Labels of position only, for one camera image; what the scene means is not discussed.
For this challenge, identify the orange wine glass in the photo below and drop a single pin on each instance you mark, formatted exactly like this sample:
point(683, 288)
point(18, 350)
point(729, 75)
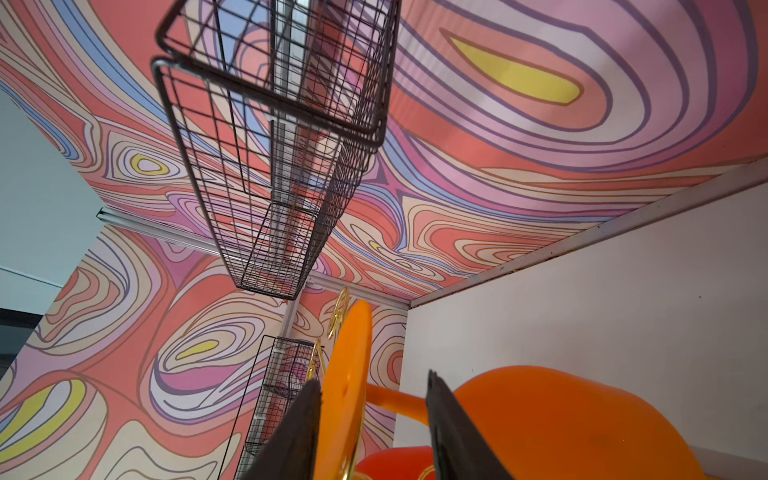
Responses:
point(541, 423)

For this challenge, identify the gold wire rack wooden base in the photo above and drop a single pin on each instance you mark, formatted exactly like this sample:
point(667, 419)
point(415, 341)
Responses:
point(316, 365)

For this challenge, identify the red wine glass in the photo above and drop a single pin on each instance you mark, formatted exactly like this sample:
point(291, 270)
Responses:
point(407, 463)

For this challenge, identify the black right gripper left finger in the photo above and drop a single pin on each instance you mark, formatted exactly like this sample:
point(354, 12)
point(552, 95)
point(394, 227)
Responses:
point(291, 451)

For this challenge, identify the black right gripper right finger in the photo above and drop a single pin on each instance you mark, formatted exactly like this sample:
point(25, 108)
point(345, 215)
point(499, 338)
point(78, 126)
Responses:
point(459, 449)

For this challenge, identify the black wire basket wall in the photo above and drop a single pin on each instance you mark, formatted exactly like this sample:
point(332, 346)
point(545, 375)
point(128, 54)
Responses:
point(277, 109)
point(273, 379)

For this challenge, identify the black wire basket left wall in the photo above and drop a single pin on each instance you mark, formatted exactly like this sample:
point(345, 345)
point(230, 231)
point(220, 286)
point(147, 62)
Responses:
point(273, 379)

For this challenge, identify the black wire basket back wall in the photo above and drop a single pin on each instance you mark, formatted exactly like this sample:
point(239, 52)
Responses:
point(277, 109)

